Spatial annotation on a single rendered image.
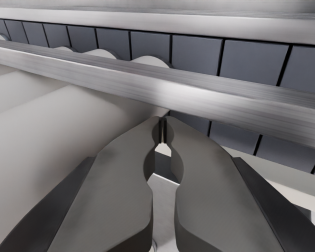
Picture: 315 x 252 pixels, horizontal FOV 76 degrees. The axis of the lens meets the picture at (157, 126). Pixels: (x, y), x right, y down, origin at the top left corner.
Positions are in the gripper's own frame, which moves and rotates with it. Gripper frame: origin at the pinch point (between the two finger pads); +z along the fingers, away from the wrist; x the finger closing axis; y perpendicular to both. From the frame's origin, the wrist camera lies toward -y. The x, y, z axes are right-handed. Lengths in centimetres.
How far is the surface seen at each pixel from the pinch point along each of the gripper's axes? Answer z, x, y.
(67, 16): 11.7, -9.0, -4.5
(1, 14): 17.8, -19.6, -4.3
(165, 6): 11.9, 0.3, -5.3
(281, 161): 1.2, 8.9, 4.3
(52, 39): 13.0, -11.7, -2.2
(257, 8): 7.9, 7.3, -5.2
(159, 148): 2.3, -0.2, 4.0
